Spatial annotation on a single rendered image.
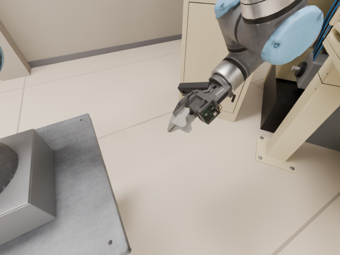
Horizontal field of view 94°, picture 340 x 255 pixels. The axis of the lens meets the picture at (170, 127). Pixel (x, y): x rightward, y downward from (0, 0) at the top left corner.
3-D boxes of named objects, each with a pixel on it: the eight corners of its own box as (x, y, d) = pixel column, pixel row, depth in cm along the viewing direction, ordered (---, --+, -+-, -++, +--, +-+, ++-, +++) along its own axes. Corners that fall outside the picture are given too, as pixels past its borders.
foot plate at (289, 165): (257, 135, 135) (258, 133, 133) (293, 145, 127) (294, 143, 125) (254, 160, 118) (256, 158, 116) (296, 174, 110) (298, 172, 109)
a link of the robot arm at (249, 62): (245, 24, 47) (251, 52, 54) (214, 55, 47) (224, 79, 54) (275, 25, 40) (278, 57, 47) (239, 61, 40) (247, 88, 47)
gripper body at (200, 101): (197, 113, 42) (229, 80, 42) (179, 100, 48) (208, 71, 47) (207, 127, 48) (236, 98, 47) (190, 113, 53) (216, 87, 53)
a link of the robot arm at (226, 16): (272, -24, 29) (278, 36, 38) (240, -26, 37) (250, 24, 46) (226, 13, 32) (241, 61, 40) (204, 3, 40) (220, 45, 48)
